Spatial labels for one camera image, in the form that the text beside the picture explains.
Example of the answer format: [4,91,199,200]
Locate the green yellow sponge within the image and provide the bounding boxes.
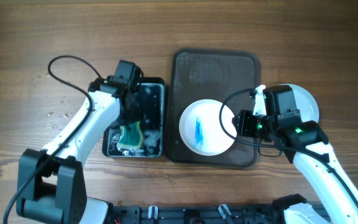
[117,121,144,149]

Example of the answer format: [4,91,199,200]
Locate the black water basin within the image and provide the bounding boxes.
[102,77,165,158]

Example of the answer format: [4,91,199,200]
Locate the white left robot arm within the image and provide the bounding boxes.
[2,60,144,223]

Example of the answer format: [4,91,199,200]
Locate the brown serving tray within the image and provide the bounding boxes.
[164,49,260,169]

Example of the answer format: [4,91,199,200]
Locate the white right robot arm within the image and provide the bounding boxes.
[230,84,358,223]

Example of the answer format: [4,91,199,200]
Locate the white plate with blue stain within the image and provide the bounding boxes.
[179,99,237,156]

